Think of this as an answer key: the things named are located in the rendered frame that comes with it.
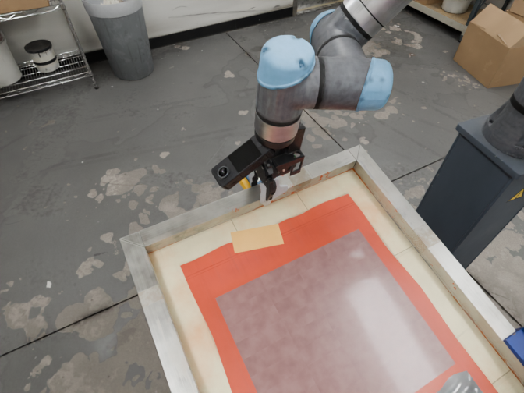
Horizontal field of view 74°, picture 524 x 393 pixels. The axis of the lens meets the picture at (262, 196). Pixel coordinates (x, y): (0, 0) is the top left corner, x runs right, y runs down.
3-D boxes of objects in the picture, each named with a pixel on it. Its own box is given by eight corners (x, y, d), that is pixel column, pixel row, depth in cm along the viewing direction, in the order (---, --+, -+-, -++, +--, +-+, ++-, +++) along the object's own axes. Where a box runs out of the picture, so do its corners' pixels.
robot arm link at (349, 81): (380, 37, 54) (311, 33, 53) (402, 76, 47) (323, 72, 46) (366, 82, 60) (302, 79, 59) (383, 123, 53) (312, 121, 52)
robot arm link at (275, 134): (269, 132, 52) (245, 98, 56) (266, 152, 56) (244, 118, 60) (310, 118, 55) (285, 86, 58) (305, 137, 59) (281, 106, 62)
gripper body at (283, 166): (300, 175, 69) (312, 134, 59) (262, 190, 66) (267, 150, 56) (281, 148, 72) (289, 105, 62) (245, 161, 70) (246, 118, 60)
